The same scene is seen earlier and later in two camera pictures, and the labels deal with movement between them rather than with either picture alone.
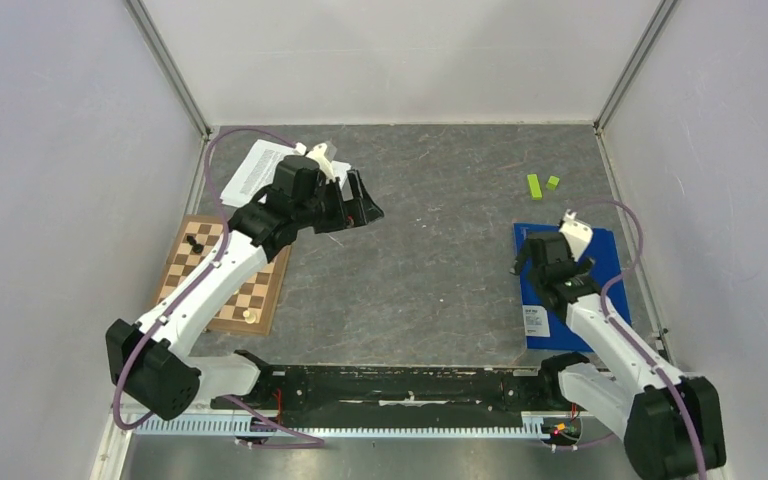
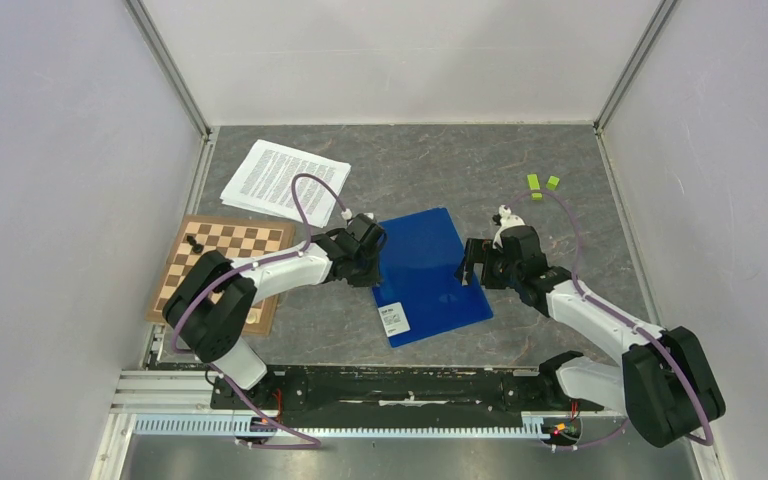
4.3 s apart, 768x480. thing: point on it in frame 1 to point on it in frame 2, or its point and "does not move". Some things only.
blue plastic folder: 599,251 to 419,293
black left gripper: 357,212 to 372,277
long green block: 534,187 does not move
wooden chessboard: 251,307 does not move
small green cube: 552,183 does not move
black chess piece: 196,247 does not move
